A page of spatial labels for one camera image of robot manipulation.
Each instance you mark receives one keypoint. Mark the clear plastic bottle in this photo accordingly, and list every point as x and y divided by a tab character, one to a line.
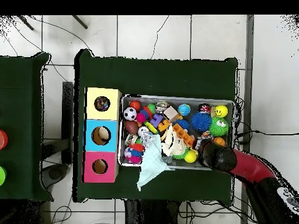
145	135

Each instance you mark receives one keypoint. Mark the cream knitted cloth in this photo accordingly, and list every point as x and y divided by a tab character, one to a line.
172	143

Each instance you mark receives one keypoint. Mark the orange toy brick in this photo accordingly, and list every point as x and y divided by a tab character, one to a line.
184	135

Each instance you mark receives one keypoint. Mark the mint green cloth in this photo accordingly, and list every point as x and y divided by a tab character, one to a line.
153	163

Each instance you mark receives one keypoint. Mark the white multicolour print cloth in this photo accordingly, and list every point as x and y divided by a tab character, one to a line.
206	135

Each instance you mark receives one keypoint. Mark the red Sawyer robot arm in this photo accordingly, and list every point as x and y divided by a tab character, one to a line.
250	168

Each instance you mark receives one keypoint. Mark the shallow mesh bin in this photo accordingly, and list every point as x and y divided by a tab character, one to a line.
128	100

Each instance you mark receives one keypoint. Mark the wooden box with three holes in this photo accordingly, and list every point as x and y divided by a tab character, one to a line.
91	114

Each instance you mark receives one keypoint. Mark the brown toy football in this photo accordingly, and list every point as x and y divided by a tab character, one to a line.
131	127

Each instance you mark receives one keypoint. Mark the black and white soccer ball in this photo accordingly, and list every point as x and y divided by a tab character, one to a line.
129	113

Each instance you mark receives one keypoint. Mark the plain wooden block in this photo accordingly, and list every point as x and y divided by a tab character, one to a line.
170	113

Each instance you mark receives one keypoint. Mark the dark green tablecloth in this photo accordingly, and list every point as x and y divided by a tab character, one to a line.
151	77
18	105

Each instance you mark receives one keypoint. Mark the blue spiky ball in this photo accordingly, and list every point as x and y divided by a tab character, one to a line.
201	121

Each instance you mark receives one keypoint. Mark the green spiky ball with eyes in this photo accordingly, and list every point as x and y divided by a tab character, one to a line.
217	130

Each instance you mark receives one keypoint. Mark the yellow smiley ball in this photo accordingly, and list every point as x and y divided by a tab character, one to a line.
220	111

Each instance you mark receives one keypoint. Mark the black upright bar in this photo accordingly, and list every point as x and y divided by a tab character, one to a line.
67	121

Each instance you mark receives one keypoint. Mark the black tripod leg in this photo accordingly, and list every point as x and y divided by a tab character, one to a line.
25	22
80	22

